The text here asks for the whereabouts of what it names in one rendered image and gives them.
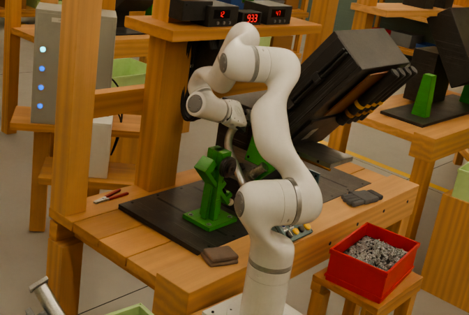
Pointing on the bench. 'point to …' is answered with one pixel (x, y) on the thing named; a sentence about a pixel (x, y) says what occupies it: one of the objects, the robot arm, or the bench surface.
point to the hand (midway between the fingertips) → (246, 119)
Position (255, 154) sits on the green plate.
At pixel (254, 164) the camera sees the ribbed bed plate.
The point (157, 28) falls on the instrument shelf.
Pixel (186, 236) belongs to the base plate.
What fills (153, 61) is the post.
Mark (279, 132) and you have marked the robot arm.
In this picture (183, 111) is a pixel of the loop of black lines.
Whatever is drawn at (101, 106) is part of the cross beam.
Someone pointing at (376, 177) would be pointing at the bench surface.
